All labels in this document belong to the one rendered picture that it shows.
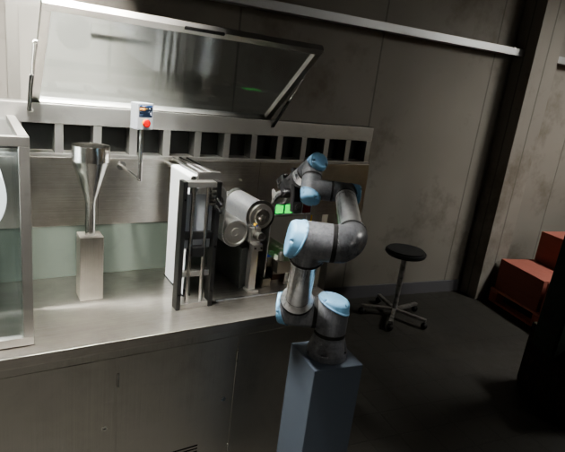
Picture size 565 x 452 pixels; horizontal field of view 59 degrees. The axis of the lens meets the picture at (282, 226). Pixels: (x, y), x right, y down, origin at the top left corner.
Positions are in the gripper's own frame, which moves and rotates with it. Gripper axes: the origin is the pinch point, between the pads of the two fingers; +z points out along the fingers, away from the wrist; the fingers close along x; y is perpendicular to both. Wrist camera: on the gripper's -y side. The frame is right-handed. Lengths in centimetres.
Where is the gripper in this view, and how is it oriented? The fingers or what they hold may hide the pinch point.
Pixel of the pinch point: (277, 204)
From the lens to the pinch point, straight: 209.7
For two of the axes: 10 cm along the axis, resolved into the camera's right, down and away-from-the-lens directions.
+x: -8.5, 0.5, -5.2
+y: -2.4, -9.2, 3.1
